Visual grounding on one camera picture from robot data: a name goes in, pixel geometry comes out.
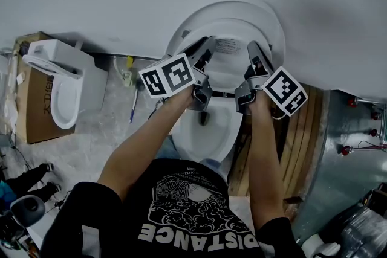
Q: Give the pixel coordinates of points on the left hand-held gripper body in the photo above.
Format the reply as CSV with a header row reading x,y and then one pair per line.
x,y
178,74

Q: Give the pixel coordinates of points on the person's right forearm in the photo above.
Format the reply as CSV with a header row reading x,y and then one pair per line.
x,y
266,166

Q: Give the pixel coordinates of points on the brown cardboard box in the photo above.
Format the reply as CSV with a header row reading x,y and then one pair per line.
x,y
36,118

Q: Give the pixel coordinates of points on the plastic wrapped grey bundle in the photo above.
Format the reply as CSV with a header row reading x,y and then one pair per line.
x,y
366,235

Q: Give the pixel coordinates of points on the person's black printed t-shirt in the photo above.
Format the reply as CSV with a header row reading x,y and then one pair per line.
x,y
130,214

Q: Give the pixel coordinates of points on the wooden slat platform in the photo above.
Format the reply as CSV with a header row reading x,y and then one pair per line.
x,y
293,145

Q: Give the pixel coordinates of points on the person's left forearm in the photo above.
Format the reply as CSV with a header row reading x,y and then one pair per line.
x,y
142,148

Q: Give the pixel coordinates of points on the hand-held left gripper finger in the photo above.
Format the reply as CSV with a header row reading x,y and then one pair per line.
x,y
196,46
208,49

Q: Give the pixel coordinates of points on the grey black round device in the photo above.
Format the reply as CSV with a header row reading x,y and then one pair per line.
x,y
28,208

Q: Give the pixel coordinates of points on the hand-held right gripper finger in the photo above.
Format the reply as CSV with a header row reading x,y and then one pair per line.
x,y
252,54
263,62

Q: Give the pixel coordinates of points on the green shopping cart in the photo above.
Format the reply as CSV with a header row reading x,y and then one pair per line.
x,y
346,150

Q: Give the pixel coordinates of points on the black-headed toilet brush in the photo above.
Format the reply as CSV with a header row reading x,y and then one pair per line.
x,y
139,86

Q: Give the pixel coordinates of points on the white toilet lid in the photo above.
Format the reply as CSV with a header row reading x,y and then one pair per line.
x,y
226,9

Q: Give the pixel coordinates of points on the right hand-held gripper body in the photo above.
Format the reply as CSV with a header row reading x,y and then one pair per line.
x,y
284,90

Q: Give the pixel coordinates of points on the small white toilet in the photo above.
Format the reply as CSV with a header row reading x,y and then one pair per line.
x,y
90,84

